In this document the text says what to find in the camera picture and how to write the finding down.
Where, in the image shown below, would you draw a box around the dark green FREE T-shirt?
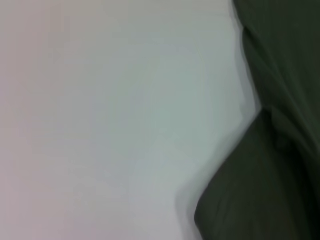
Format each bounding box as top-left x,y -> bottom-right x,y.
194,0 -> 320,240

